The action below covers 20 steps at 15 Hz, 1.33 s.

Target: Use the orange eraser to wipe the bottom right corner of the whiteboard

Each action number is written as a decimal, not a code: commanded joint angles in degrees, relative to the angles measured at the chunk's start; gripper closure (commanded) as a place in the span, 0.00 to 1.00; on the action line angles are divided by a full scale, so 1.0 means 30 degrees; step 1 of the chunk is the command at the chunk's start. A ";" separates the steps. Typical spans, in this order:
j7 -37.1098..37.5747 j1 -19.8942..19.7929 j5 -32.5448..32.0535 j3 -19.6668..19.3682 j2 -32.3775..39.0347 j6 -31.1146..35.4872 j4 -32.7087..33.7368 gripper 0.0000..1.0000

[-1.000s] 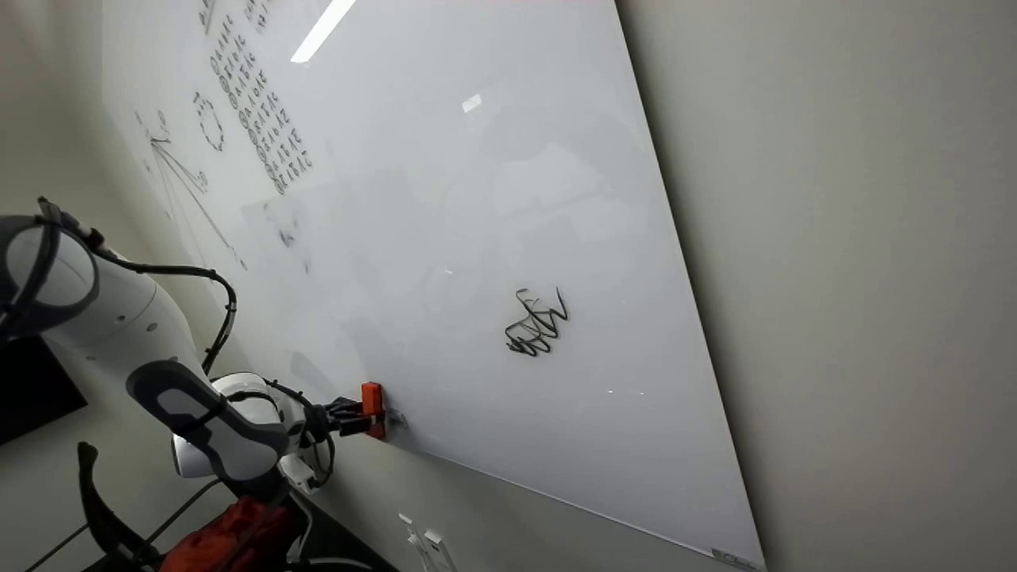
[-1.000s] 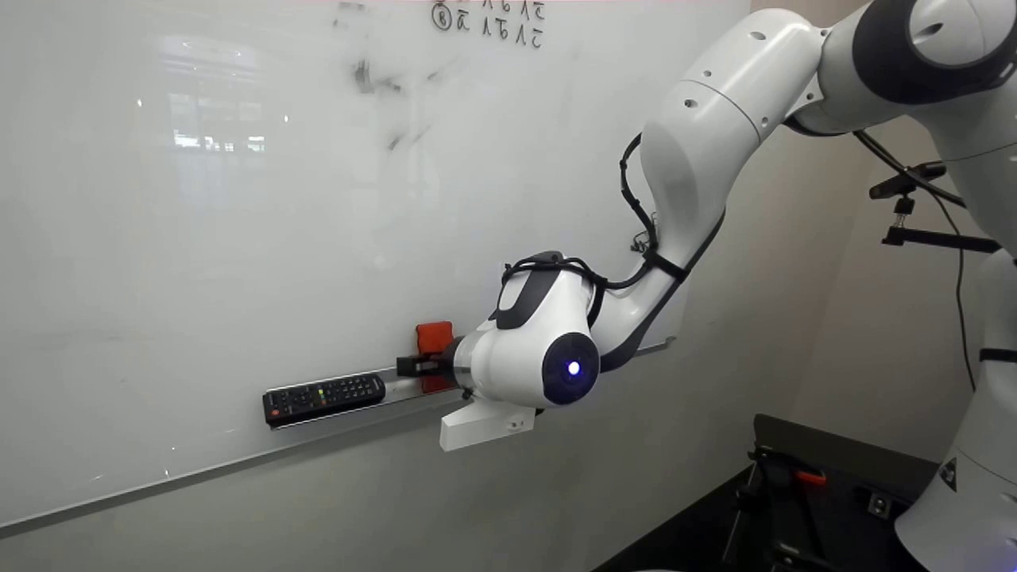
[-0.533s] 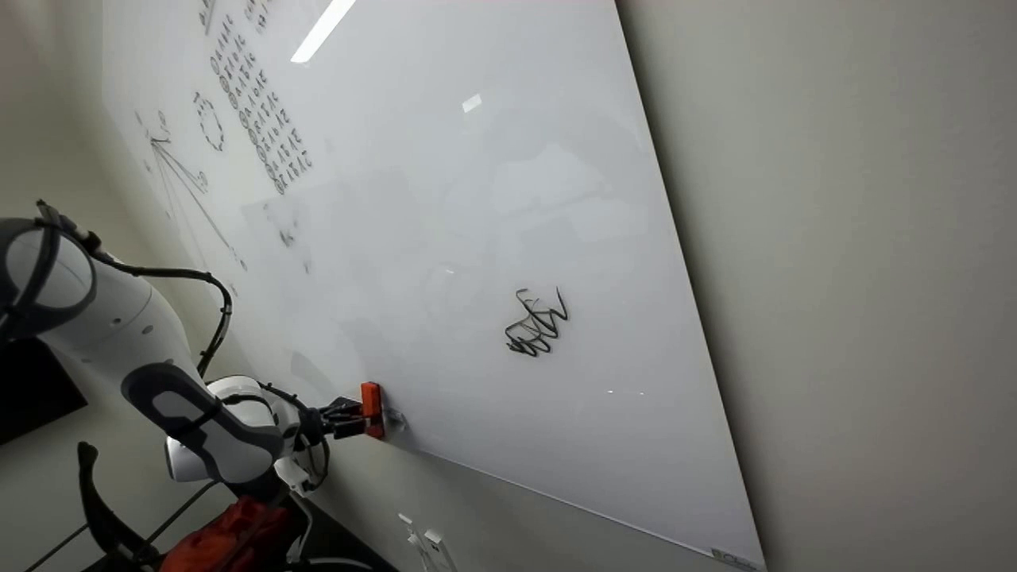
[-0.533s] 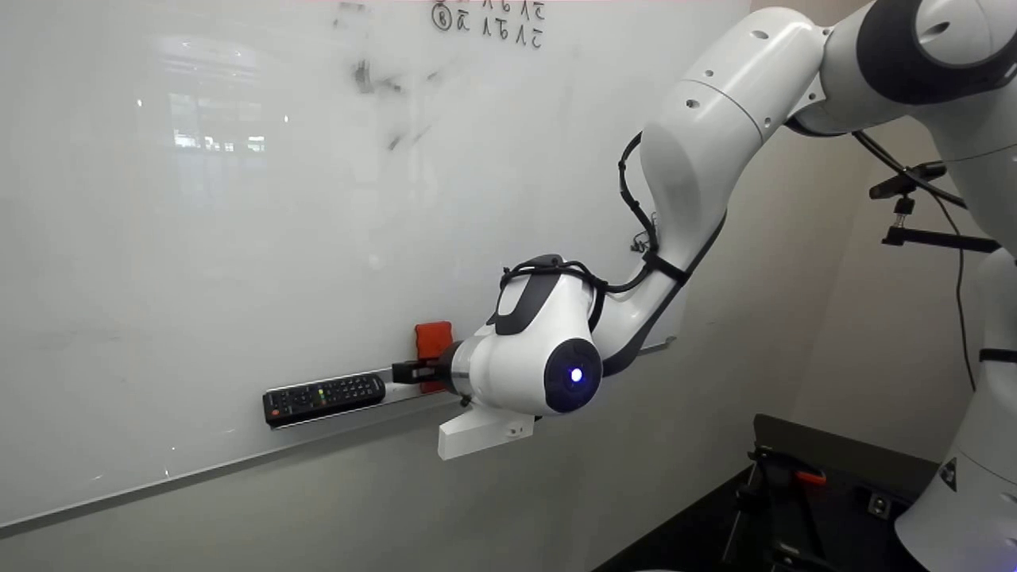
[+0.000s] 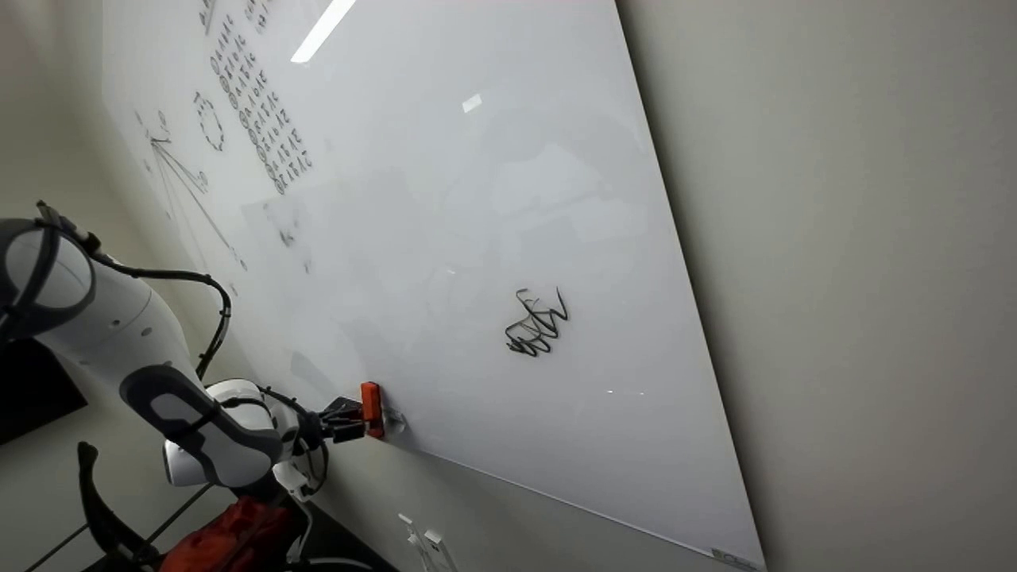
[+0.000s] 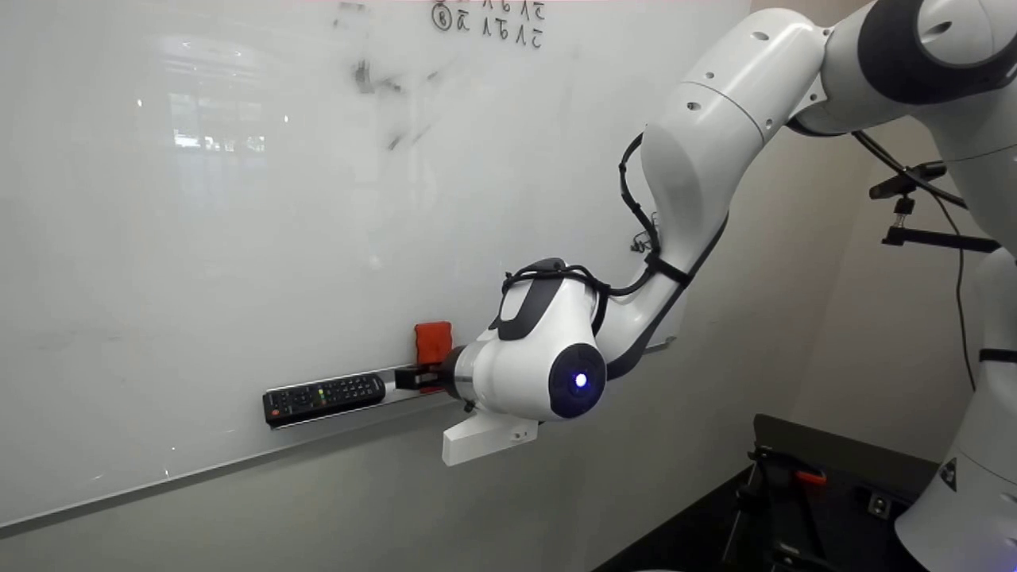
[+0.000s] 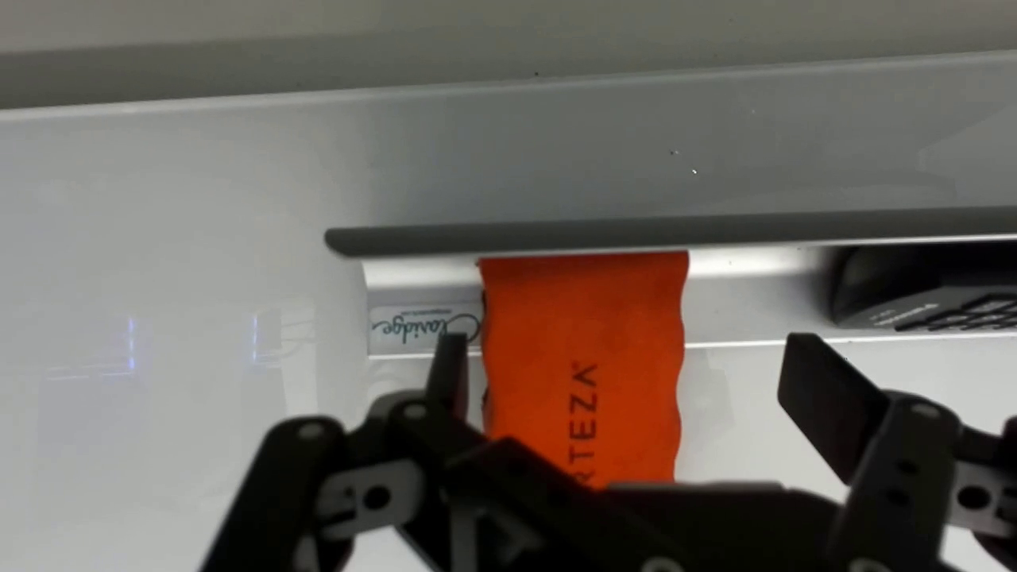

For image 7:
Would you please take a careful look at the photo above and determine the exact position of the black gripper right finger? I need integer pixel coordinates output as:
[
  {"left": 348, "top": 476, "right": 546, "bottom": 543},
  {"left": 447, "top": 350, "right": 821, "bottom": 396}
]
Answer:
[{"left": 777, "top": 331, "right": 1017, "bottom": 572}]

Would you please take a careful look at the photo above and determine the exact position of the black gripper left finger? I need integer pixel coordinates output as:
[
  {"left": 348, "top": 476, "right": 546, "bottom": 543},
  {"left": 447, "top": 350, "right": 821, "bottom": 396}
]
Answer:
[{"left": 199, "top": 331, "right": 501, "bottom": 572}]

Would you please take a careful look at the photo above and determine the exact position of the orange felt eraser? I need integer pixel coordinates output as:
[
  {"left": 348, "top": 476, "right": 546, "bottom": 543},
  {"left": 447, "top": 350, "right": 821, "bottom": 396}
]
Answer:
[{"left": 474, "top": 248, "right": 694, "bottom": 491}]

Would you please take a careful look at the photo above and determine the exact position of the large white glass whiteboard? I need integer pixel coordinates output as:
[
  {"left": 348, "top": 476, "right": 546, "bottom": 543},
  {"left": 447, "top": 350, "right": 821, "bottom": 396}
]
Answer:
[{"left": 0, "top": 48, "right": 1017, "bottom": 572}]

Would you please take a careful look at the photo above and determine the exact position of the black remote control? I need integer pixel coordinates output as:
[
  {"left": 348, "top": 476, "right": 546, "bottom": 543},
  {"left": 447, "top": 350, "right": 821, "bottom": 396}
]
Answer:
[{"left": 824, "top": 239, "right": 1017, "bottom": 337}]

